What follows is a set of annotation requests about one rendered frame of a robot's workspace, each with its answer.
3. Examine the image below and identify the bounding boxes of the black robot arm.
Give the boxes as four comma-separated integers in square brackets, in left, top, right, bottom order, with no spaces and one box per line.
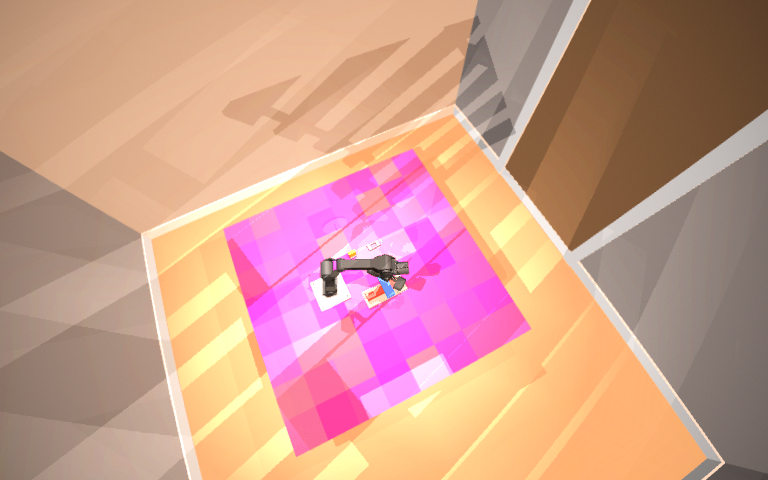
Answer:
[320,254,409,298]

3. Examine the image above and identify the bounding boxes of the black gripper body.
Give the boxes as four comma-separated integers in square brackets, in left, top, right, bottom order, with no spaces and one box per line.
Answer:
[367,270,406,291]

